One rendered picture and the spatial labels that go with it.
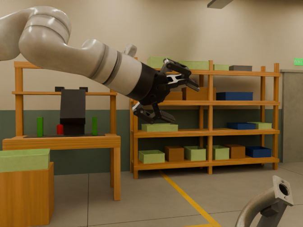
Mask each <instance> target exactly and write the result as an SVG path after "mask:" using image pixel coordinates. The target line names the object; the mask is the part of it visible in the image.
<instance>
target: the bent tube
mask: <svg viewBox="0 0 303 227"><path fill-rule="evenodd" d="M272 178H273V185H274V186H273V187H272V188H270V189H268V190H266V191H265V192H263V193H261V194H259V195H257V196H256V197H254V198H253V199H251V200H250V201H249V202H248V203H247V204H246V205H245V207H244V208H243V210H242V211H241V213H240V215H239V217H238V219H237V222H236V225H235V227H250V225H251V223H252V221H253V219H254V218H255V216H256V215H257V214H258V213H259V212H260V211H261V210H263V209H265V208H267V207H269V206H271V205H273V204H275V203H277V202H279V201H281V202H283V203H285V204H287V205H289V206H293V205H294V203H293V198H292V193H291V188H290V183H289V182H287V181H286V180H284V179H282V178H280V177H278V176H276V175H274V176H272Z"/></svg>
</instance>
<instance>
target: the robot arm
mask: <svg viewBox="0 0 303 227"><path fill-rule="evenodd" d="M71 28H72V26H71V22H70V19H69V18H68V16H67V15H66V14H65V13H64V12H62V11H61V10H59V9H57V8H54V7H50V6H34V7H30V8H27V9H23V10H20V11H18V12H15V13H12V14H9V15H7V16H4V17H2V18H0V61H6V60H12V59H14V58H16V57H17V56H18V55H19V54H20V53H21V54H22V56H23V57H24V58H25V59H26V60H27V61H29V62H30V63H32V64H33V65H35V66H38V67H40V68H44V69H49V70H55V71H60V72H66V73H72V74H78V75H82V76H85V77H87V78H89V79H92V80H94V81H96V82H98V83H100V84H102V85H104V86H106V87H108V88H109V89H111V90H113V91H116V92H118V93H120V94H122V95H124V96H126V97H129V98H131V99H133V100H136V101H138V103H137V104H133V105H132V106H131V108H132V111H133V114H134V115H136V116H137V117H139V118H141V119H142V120H144V121H146V122H148V123H149V124H154V122H155V121H156V120H158V119H160V120H163V121H165V122H168V123H171V122H173V123H174V122H175V118H174V116H173V115H171V114H169V113H166V112H164V111H162V110H159V107H158V104H159V103H161V102H163V101H164V100H165V97H166V96H167V95H168V94H169V93H170V89H172V88H176V87H178V86H180V85H184V84H185V85H186V86H188V87H190V88H192V89H193V90H195V91H197V92H199V90H200V88H199V85H198V84H197V82H196V81H194V80H193V79H191V78H189V76H190V75H191V73H192V72H191V71H190V70H189V68H188V67H187V66H185V65H183V64H180V63H178V62H175V61H173V60H170V59H168V58H165V59H164V60H163V63H164V64H163V66H162V68H161V70H155V69H153V68H151V67H150V66H148V65H146V64H144V63H142V62H140V61H138V60H136V59H135V58H134V57H135V54H136V52H137V47H136V46H134V45H132V44H131V43H130V44H127V45H126V47H125V48H124V50H123V52H122V53H121V52H119V51H117V50H115V49H113V48H111V47H109V46H107V45H105V44H103V43H102V42H100V41H97V40H95V39H88V40H86V41H85V42H84V43H83V45H82V46H81V48H76V47H71V46H68V45H67V44H68V41H69V37H70V34H71ZM172 71H176V72H178V73H181V74H179V75H169V76H166V74H165V73H166V72H172ZM146 105H151V106H152V109H153V113H152V114H150V113H149V112H147V111H145V110H144V109H143V106H146Z"/></svg>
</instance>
